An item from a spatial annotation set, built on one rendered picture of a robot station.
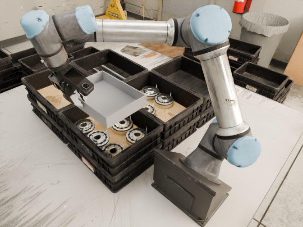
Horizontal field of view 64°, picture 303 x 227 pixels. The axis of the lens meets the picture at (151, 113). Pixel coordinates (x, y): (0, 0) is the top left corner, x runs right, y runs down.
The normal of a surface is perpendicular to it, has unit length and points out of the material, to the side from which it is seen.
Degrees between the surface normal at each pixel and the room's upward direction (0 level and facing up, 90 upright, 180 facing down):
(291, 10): 90
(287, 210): 0
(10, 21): 90
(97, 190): 0
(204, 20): 54
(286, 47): 90
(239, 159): 68
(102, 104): 1
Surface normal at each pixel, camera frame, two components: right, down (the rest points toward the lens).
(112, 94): 0.04, -0.78
